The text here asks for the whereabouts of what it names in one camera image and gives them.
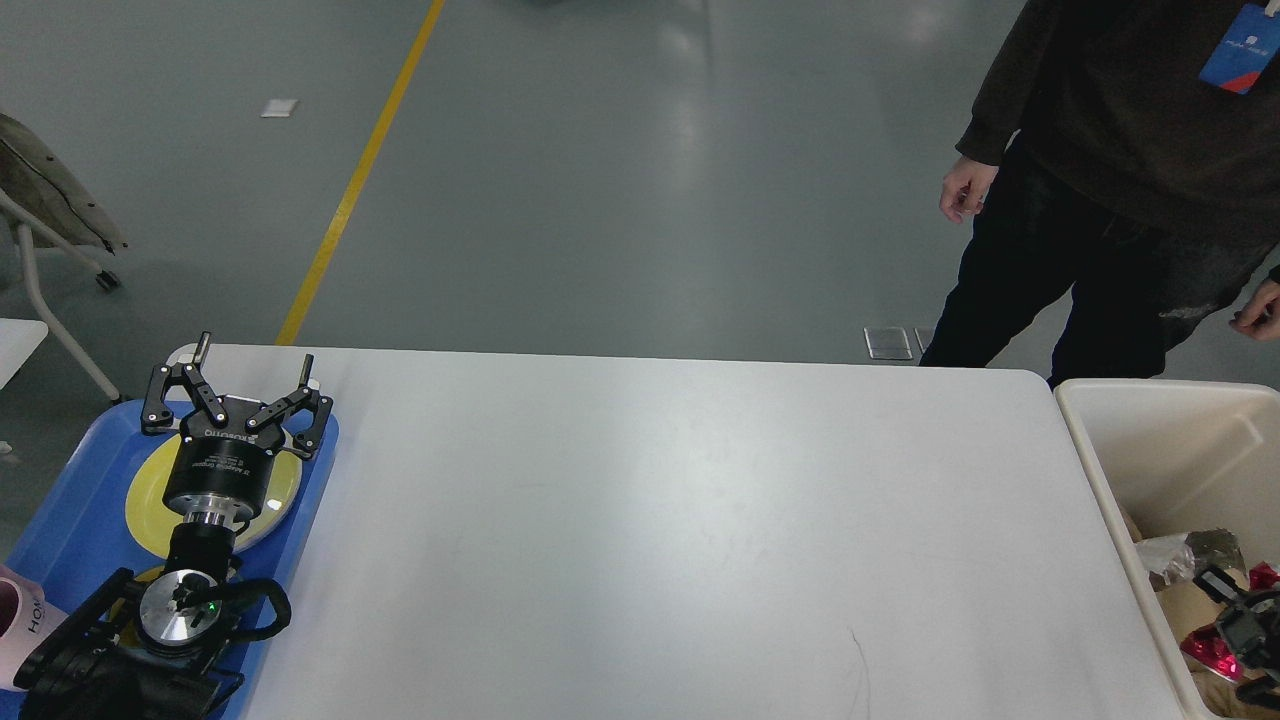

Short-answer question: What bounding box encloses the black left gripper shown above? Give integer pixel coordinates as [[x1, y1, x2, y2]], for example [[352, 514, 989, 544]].
[[142, 334, 335, 527]]

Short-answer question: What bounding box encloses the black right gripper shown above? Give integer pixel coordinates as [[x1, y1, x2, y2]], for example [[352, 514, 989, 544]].
[[1193, 565, 1280, 708]]

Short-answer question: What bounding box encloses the crushed red can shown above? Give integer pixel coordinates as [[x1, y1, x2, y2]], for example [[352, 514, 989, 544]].
[[1180, 562, 1279, 685]]

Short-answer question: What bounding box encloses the brown paper ball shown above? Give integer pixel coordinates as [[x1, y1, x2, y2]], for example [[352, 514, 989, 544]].
[[1190, 671, 1279, 719]]

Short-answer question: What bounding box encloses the yellow plastic plate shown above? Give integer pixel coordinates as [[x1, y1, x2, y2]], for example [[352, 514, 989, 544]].
[[125, 436, 303, 511]]

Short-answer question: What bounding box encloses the brown paper bag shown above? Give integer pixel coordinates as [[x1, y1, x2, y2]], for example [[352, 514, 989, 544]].
[[1120, 509, 1249, 641]]

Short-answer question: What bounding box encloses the foil sheet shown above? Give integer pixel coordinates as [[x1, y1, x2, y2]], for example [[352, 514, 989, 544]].
[[1134, 528, 1245, 592]]

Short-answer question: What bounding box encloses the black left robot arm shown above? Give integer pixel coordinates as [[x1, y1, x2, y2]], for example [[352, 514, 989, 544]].
[[3, 334, 337, 719]]

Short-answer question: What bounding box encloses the person's other hand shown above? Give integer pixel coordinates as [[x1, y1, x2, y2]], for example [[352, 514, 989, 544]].
[[1229, 281, 1280, 342]]

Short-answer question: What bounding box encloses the person's hand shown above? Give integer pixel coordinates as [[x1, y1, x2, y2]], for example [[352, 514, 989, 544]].
[[940, 155, 998, 224]]

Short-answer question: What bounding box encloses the beige plastic bin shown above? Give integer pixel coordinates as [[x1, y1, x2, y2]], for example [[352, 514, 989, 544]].
[[1055, 379, 1279, 719]]

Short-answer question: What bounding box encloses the pink HOME mug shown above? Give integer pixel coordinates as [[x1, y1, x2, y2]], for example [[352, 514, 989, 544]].
[[1, 565, 69, 693]]

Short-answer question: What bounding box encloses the chair with olive jacket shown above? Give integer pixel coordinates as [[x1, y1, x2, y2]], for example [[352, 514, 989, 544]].
[[1, 114, 128, 404]]

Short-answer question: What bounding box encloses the person in black clothes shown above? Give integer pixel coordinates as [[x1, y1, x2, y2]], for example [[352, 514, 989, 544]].
[[920, 1, 1279, 386]]

